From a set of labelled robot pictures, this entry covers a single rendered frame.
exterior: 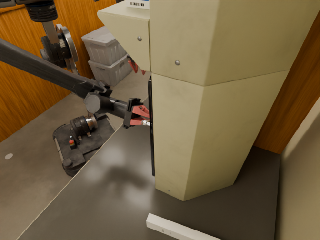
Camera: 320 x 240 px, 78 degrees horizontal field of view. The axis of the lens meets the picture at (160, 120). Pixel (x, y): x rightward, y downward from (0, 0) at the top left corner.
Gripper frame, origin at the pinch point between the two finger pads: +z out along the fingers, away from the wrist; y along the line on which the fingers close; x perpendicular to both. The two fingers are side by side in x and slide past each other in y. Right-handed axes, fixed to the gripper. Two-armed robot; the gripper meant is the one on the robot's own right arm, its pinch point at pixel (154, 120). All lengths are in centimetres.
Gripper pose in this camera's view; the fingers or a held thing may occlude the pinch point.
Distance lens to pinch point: 64.7
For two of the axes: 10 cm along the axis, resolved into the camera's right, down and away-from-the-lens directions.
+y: 2.4, -9.4, -2.4
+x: 3.8, -1.3, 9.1
